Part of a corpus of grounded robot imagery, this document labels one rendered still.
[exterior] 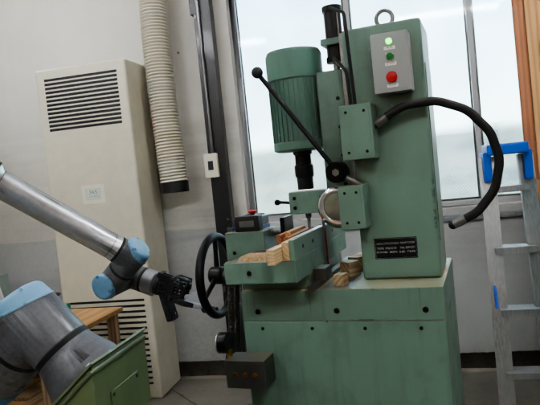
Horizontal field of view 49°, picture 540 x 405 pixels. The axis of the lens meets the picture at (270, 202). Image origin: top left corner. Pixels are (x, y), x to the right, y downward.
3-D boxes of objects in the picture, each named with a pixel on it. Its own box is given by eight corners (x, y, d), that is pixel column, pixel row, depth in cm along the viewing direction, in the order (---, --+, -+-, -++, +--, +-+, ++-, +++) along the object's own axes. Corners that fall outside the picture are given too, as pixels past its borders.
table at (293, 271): (267, 251, 224) (266, 235, 223) (346, 247, 213) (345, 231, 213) (194, 286, 167) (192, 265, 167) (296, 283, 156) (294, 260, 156)
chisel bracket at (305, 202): (296, 217, 192) (294, 190, 191) (338, 214, 187) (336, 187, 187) (289, 219, 185) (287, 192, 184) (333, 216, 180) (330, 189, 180)
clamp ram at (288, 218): (273, 243, 195) (271, 215, 194) (295, 242, 192) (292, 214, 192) (264, 247, 186) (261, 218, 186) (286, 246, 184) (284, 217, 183)
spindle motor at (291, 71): (284, 153, 197) (275, 60, 195) (336, 148, 191) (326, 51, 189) (266, 154, 181) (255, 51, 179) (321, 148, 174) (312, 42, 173)
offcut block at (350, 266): (351, 273, 184) (350, 259, 183) (361, 274, 180) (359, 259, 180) (341, 276, 181) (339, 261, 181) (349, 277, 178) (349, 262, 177)
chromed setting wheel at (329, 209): (321, 228, 174) (317, 186, 174) (362, 226, 170) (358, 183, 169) (318, 230, 172) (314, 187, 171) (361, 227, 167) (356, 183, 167)
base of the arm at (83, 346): (91, 366, 130) (60, 333, 131) (42, 419, 134) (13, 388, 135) (131, 338, 148) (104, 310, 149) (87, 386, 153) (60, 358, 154)
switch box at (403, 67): (378, 96, 165) (373, 38, 165) (415, 91, 162) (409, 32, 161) (374, 94, 160) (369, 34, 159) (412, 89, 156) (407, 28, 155)
